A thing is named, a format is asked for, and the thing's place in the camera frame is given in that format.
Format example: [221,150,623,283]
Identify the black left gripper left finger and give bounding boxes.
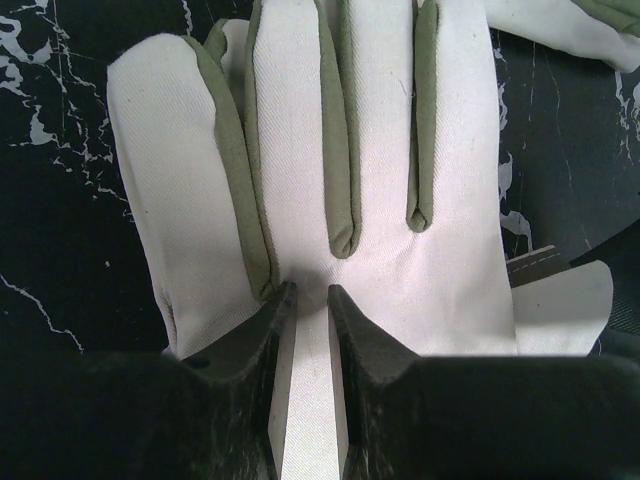
[1,283,297,479]

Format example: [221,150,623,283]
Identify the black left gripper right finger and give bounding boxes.
[328,285,639,479]

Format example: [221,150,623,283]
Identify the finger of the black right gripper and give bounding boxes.
[570,224,640,355]

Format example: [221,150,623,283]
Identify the white glove green fingers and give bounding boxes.
[484,1,639,73]

